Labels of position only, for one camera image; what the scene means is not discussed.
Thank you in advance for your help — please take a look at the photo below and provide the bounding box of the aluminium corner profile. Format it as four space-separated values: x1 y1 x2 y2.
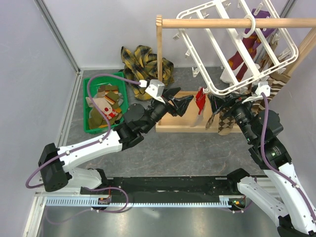
34 0 81 73

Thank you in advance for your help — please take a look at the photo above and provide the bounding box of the brown white striped sock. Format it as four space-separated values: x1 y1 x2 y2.
251 72 291 114

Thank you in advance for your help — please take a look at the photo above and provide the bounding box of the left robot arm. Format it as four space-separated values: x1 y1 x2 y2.
38 87 194 194

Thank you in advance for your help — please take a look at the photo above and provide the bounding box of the beige brown argyle sock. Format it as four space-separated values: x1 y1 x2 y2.
205 114 215 130
218 108 236 136

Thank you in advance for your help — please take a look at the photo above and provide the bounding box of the white slotted cable duct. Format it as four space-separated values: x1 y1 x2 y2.
45 197 232 208

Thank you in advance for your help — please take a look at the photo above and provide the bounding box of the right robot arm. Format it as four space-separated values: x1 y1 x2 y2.
208 94 316 237

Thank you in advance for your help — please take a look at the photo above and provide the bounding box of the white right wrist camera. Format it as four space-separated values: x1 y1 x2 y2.
242 81 271 104

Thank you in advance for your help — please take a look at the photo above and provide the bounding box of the yellow plaid cloth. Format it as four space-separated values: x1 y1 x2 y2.
120 45 174 101

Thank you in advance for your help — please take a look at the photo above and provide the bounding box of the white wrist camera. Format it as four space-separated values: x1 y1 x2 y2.
242 81 271 104
139 79 165 104

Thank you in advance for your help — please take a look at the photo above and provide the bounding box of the wooden hanger stand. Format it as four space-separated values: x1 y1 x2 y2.
156 15 316 133

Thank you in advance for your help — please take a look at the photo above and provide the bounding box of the olive brown patterned sock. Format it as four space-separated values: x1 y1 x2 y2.
85 84 123 129

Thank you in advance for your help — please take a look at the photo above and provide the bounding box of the green plastic bin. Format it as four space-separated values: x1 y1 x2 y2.
83 76 128 134

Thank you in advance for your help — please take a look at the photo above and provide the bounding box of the white plastic sock hanger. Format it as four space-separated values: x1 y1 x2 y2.
162 0 299 96

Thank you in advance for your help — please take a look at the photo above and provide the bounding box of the red white snowman sock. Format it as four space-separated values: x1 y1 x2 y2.
190 87 206 127

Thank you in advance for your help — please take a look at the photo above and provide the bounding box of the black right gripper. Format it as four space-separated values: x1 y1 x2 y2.
208 91 257 142

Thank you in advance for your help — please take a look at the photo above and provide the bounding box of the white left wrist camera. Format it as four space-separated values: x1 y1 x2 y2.
139 79 165 104

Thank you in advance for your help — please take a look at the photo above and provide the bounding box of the beige red snowman sock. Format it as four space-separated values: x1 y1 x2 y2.
85 97 122 121

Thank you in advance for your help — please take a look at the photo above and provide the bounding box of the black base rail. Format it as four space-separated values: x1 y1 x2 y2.
81 174 247 205

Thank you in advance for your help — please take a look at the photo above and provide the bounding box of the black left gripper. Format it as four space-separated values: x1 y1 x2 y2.
142 87 195 134

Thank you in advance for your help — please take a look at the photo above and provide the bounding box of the maroon orange sock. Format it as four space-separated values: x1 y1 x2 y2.
228 35 261 81

